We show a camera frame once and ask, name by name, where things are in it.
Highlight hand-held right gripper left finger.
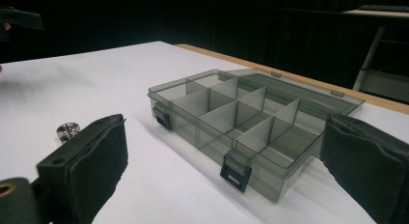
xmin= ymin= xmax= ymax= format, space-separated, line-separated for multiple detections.
xmin=36 ymin=113 xmax=129 ymax=224

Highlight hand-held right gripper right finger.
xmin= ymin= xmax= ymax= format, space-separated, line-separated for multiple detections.
xmin=319 ymin=113 xmax=409 ymax=224

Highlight silver metal nut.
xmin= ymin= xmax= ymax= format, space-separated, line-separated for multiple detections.
xmin=56 ymin=122 xmax=82 ymax=143

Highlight clear grey compartment organizer box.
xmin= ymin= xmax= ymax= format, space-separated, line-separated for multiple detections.
xmin=147 ymin=68 xmax=366 ymax=204

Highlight metal stand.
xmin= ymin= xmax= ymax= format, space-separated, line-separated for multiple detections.
xmin=352 ymin=26 xmax=409 ymax=104

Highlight wooden desk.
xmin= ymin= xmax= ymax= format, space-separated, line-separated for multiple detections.
xmin=342 ymin=9 xmax=409 ymax=19

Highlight dark keyboard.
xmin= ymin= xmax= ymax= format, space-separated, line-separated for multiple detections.
xmin=357 ymin=4 xmax=409 ymax=14

